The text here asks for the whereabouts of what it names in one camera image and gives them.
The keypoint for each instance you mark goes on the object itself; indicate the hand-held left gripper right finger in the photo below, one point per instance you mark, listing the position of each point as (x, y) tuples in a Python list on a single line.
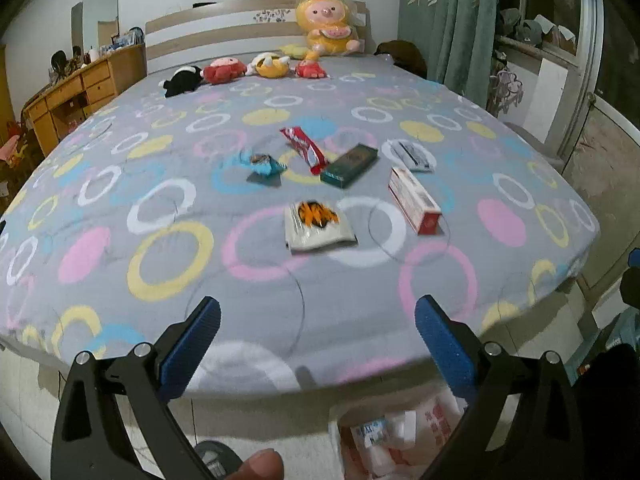
[(445, 345)]

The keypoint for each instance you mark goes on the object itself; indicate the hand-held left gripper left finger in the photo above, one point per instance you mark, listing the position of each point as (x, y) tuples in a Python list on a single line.
[(192, 345)]

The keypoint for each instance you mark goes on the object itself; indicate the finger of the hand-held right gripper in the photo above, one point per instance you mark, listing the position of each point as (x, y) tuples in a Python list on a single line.
[(632, 285)]

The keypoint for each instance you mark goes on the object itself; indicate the white plastic bag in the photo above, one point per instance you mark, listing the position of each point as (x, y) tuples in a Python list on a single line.
[(395, 440)]

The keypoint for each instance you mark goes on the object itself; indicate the red and white box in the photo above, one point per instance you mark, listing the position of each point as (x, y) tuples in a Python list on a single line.
[(412, 200)]

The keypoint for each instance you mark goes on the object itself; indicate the white packet with orange print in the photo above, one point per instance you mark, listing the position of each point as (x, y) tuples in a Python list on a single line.
[(315, 225)]

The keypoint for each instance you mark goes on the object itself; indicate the blue candy wrapper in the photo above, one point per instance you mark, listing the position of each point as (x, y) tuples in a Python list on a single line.
[(262, 165)]

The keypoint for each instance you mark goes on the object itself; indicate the dark green patterned box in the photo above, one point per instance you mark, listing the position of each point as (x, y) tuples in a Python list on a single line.
[(350, 165)]

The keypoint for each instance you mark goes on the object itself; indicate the red snack wrapper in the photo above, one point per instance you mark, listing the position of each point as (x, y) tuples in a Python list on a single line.
[(302, 147)]

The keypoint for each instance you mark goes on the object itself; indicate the person's left hand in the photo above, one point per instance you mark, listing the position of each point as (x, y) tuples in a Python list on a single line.
[(260, 466)]

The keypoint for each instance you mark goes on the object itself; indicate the grey blanket with coloured rings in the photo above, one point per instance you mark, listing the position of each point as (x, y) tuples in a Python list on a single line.
[(200, 260)]

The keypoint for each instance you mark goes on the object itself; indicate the grey slipper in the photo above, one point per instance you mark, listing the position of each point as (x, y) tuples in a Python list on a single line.
[(217, 456)]

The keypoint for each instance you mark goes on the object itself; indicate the black plush toy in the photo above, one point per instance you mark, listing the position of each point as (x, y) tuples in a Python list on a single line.
[(180, 82)]

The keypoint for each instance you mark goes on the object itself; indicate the red cloth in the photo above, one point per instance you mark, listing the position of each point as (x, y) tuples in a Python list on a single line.
[(10, 147)]

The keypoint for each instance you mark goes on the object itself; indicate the wooden dresser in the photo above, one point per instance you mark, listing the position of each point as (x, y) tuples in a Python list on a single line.
[(100, 77)]

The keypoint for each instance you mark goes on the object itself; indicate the yellow plush toy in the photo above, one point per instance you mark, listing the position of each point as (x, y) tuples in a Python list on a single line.
[(270, 66)]

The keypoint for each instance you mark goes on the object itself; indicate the small red plush toy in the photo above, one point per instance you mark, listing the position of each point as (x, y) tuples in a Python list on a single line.
[(311, 69)]

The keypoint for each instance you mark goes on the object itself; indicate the striped wooden headboard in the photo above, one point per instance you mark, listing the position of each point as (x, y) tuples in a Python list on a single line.
[(225, 30)]

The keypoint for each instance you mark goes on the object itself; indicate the green floral curtain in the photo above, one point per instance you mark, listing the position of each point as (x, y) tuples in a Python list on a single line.
[(450, 20)]

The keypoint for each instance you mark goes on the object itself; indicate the large yellow plush doll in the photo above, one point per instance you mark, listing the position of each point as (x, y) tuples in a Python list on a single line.
[(325, 20)]

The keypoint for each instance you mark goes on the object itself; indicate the white window frame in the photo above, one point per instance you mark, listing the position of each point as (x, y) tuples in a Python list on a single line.
[(590, 35)]

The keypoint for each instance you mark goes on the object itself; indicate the wall mirror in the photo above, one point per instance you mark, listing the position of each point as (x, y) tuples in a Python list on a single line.
[(100, 10)]

